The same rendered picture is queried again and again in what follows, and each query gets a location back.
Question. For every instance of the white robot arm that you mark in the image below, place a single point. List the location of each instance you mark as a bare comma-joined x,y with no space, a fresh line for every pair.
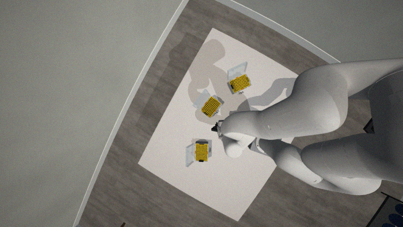
318,104

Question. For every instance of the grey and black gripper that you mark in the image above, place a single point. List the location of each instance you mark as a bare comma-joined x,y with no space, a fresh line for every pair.
216,128

